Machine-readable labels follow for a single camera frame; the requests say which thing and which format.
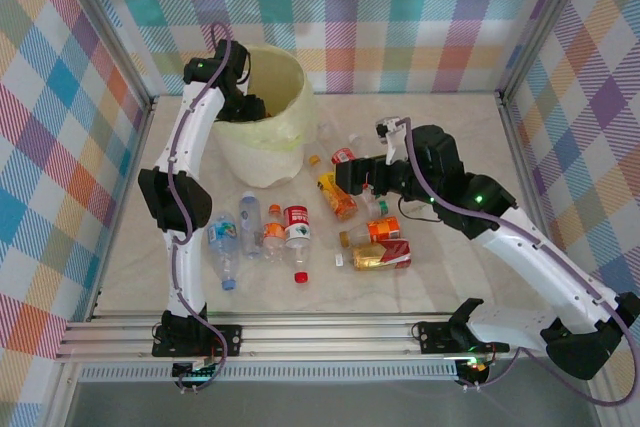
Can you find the yellow orange juice bottle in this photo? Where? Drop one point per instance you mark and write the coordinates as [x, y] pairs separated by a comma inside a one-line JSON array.
[[340, 199]]

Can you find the clear bottle red cap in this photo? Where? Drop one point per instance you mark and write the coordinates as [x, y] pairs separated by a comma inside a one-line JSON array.
[[372, 204]]

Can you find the orange label tea bottle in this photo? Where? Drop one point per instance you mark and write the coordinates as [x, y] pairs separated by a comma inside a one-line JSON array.
[[382, 229]]

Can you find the red white label bottle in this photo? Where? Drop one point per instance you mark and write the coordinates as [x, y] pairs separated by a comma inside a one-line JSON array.
[[297, 227]]

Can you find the red gold label tea bottle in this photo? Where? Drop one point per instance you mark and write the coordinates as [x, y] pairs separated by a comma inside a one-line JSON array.
[[380, 254]]

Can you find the small bottle orange cap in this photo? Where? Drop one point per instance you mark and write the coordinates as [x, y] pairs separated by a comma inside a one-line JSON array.
[[276, 232]]

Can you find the tall clear plastic bottle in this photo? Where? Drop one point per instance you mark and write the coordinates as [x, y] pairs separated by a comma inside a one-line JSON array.
[[250, 222]]

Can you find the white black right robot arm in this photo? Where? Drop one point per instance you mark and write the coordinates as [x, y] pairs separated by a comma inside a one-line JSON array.
[[540, 257]]

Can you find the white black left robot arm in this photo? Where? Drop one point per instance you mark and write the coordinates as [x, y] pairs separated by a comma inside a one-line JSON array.
[[187, 137]]

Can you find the cream plastic bin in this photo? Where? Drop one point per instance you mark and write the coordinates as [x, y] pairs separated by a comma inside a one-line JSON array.
[[265, 162]]

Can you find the small red label bottle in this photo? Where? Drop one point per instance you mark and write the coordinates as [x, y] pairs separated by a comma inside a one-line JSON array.
[[342, 154]]

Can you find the clear bottle white cap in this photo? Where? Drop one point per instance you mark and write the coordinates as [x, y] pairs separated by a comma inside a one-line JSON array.
[[367, 147]]

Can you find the clear unlabelled plastic bottle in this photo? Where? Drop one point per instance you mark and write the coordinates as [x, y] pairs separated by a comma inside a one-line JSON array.
[[327, 133]]

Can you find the crushed clear bottle blue cap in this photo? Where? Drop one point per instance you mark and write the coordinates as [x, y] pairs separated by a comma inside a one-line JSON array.
[[222, 242]]

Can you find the circuit board green lights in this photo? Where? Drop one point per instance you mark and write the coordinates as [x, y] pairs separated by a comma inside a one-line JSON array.
[[195, 374], [472, 367]]

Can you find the aluminium frame post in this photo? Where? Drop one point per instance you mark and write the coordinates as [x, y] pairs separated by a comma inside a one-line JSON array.
[[110, 22], [545, 22]]

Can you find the aluminium mounting rail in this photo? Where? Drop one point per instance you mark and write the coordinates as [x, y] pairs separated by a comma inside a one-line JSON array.
[[325, 337]]

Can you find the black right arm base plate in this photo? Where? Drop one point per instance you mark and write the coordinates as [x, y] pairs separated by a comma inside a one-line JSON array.
[[435, 339]]

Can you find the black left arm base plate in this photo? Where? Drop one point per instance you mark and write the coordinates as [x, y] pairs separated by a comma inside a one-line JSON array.
[[227, 339]]

